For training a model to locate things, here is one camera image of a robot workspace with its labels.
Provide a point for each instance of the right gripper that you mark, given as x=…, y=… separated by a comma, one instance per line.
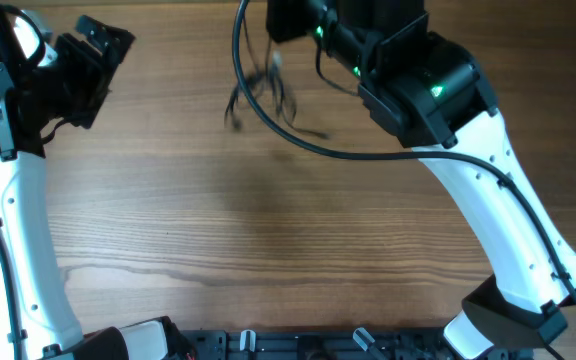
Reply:
x=287, y=24

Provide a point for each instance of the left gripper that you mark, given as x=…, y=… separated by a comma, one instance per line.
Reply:
x=99, y=70

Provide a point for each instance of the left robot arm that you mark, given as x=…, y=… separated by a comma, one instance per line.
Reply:
x=36, y=318

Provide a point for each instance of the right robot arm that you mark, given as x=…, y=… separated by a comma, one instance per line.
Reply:
x=432, y=95

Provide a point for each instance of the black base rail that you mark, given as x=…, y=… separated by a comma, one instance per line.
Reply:
x=406, y=344

